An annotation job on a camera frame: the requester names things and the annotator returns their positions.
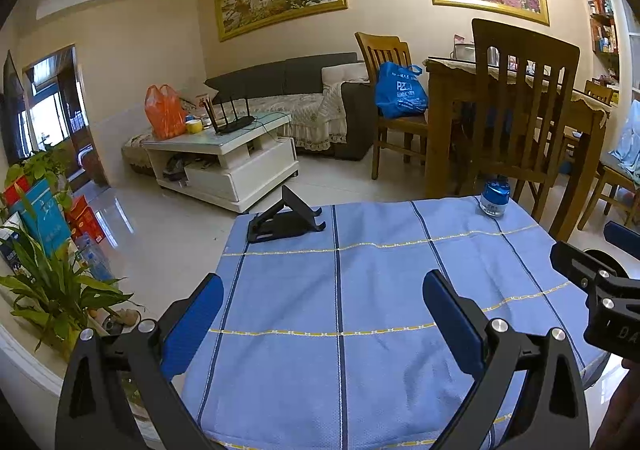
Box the round-leaf green plant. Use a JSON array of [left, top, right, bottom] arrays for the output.
[[4, 145, 77, 211]]

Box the orange plastic bag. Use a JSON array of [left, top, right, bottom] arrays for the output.
[[144, 84, 188, 141]]

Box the wooden dining table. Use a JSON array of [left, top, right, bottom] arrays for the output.
[[424, 54, 613, 241]]

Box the red gift box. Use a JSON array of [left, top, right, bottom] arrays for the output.
[[65, 195, 107, 243]]

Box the dark grey sofa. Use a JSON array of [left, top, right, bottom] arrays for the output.
[[204, 52, 378, 162]]

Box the light blue cloth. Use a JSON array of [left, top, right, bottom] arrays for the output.
[[600, 100, 640, 181]]

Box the wall shelf with goods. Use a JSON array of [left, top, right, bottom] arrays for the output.
[[582, 0, 640, 106]]

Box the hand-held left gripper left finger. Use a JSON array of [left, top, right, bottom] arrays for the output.
[[55, 272, 225, 450]]

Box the blue-lid glass jar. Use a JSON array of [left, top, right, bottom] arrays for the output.
[[479, 177, 511, 219]]

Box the white coffee table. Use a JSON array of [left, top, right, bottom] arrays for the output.
[[141, 110, 301, 214]]

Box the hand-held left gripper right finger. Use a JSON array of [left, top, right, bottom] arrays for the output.
[[422, 270, 591, 450]]

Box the blue shopping bag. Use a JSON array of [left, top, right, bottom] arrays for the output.
[[375, 62, 429, 120]]

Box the long-leaf green plant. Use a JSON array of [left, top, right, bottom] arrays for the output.
[[0, 185, 147, 367]]

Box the blue checked tablecloth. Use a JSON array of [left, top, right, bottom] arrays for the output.
[[180, 195, 608, 450]]

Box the black phone stand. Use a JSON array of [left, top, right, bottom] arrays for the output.
[[246, 185, 327, 244]]

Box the white pot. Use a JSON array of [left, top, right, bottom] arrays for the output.
[[452, 34, 477, 63]]

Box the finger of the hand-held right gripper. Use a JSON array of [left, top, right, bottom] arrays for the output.
[[550, 241, 608, 295], [603, 221, 640, 257]]

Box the black router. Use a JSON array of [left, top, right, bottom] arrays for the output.
[[201, 97, 256, 135]]

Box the white cushion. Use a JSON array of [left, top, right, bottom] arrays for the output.
[[321, 62, 369, 83]]

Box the beige lace sofa cover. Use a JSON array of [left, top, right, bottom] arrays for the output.
[[240, 80, 351, 153]]

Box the person's right forearm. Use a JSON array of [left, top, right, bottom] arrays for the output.
[[590, 359, 640, 450]]

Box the tall wooden chair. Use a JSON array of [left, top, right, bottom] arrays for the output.
[[452, 18, 581, 211]]

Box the black trash bin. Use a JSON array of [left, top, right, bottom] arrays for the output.
[[580, 249, 629, 278]]

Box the blue gift box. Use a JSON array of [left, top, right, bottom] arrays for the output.
[[10, 179, 74, 261]]

